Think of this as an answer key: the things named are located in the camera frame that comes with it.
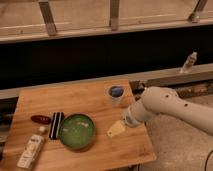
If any small bottle on ledge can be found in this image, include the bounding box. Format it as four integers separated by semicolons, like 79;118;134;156
180;52;197;73

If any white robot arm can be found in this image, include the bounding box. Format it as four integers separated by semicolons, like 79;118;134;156
107;87;213;138

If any metal bracket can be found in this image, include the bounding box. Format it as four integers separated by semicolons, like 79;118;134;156
109;0;119;31
38;0;57;36
188;0;208;23

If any green ceramic bowl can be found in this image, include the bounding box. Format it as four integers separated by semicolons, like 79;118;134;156
58;114;96;150

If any white cylindrical wrist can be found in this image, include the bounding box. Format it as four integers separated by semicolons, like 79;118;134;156
107;108;140;138

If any white tube bottle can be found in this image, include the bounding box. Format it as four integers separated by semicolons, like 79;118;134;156
17;126;46;169

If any black white striped block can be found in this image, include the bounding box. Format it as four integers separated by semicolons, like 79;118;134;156
49;112;64;140

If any wooden board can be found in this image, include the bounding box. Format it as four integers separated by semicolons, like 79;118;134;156
0;80;156;171

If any dark red oval object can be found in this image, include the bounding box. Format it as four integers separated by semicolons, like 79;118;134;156
31;115;51;124

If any right metal bracket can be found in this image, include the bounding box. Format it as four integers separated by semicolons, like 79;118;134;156
188;0;208;23

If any blue tape roll cup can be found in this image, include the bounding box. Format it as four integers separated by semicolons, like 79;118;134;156
108;86;124;105

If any left metal bracket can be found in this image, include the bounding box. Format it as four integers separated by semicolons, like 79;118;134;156
38;0;57;36

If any middle metal bracket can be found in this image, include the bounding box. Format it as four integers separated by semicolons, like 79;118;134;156
109;0;119;31

